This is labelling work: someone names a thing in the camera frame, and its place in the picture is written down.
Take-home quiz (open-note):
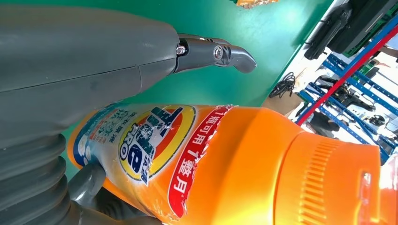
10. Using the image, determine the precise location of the yellow taped cardboard sheet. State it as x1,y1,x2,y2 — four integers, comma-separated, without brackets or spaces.
236,0,280,9

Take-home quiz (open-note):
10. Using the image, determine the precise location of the green plastic crate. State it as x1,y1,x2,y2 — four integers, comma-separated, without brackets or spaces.
343,3,398,59

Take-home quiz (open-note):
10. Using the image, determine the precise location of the black carrying case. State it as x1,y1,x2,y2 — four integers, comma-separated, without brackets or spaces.
326,0,398,55

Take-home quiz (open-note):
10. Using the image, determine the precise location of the brown cardboard box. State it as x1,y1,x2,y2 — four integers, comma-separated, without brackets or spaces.
261,91,305,119

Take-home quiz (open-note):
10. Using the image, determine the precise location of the blue metal cart frame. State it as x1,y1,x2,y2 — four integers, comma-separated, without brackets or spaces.
293,14,398,164

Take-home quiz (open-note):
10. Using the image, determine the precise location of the bundled black purple cable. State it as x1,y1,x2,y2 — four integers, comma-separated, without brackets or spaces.
268,72,296,99

